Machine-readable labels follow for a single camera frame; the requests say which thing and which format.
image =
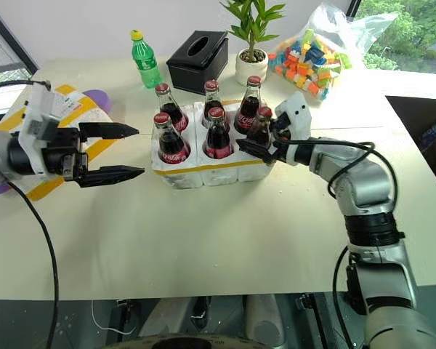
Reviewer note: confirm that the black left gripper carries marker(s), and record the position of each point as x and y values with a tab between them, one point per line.
63	152

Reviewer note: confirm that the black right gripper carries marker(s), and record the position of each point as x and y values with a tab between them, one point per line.
281	145

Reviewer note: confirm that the glass cola bottle red cap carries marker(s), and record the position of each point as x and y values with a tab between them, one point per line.
170	145
171	111
211	97
260	131
217	140
248	109

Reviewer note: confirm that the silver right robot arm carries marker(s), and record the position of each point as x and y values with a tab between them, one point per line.
367	183

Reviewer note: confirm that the white foam crate yellow tape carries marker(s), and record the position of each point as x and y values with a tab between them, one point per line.
210	172

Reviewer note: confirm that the black tissue box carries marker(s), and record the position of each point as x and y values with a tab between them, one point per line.
189	69

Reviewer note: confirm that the purple plastic tray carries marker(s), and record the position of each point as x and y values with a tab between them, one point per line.
99	99

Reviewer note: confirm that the green plant in white pot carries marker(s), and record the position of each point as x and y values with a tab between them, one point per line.
251	67

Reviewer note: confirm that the plastic bag of colourful blocks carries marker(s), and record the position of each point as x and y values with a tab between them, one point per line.
309	62

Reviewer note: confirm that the green soda bottle yellow cap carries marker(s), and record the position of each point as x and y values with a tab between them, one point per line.
147	62

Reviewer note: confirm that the grey rounded shape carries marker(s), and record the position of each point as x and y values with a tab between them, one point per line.
263	320

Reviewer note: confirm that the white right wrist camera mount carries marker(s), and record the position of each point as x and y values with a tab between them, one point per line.
298	116

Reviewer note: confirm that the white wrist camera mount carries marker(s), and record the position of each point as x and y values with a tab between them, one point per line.
40	107
298	116

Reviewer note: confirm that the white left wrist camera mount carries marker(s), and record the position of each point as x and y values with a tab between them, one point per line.
40	107

